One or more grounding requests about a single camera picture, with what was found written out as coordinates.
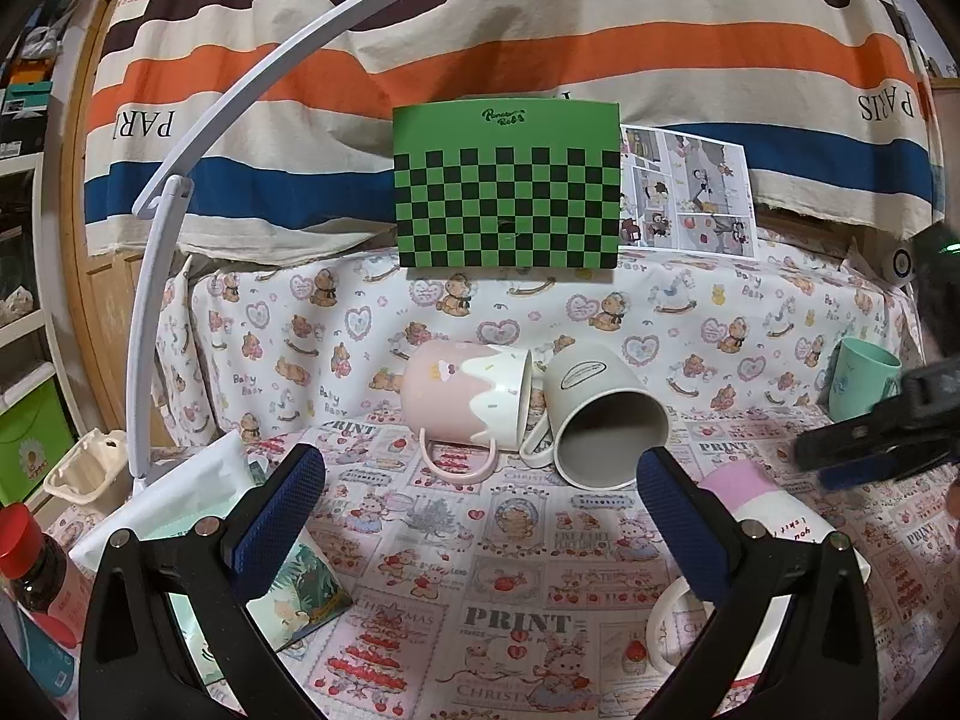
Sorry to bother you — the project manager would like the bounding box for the pink and white paper cup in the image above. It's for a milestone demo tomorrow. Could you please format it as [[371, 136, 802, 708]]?
[[646, 460, 833, 681]]

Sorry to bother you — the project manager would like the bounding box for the mint green plastic mug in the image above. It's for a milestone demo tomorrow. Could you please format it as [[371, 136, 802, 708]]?
[[828, 337, 901, 422]]

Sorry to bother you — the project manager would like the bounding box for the teal tissue pack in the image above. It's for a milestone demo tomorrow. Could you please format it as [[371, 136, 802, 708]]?
[[171, 533, 352, 684]]

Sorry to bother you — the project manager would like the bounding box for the red capped bottle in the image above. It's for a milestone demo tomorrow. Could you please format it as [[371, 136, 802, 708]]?
[[0, 502, 89, 649]]

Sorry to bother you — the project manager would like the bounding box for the cream plastic container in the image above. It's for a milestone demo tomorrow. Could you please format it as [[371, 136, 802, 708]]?
[[43, 429, 132, 517]]

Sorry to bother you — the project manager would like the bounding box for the white ceramic mug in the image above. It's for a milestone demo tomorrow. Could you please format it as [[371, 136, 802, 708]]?
[[519, 343, 670, 493]]

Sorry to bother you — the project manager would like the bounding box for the green storage bin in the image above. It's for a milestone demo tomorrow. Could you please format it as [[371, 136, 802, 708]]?
[[0, 380, 75, 505]]

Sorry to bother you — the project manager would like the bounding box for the christmas print tablecloth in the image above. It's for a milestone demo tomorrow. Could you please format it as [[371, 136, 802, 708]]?
[[285, 403, 958, 718]]

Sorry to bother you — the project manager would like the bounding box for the baby bear patterned cloth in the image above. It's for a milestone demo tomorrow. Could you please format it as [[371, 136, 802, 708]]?
[[155, 239, 923, 447]]

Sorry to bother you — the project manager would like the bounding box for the white shelf unit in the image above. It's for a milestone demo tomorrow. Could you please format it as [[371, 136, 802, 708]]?
[[2, 153, 85, 434]]

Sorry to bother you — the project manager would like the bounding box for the pink mug with icing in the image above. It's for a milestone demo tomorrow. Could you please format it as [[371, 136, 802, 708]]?
[[400, 340, 532, 484]]

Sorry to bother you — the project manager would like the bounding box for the striped blanket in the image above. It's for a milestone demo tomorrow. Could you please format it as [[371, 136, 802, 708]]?
[[83, 0, 944, 263]]

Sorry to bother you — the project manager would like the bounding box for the green checkered box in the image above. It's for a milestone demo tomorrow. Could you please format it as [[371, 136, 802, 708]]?
[[392, 98, 622, 270]]

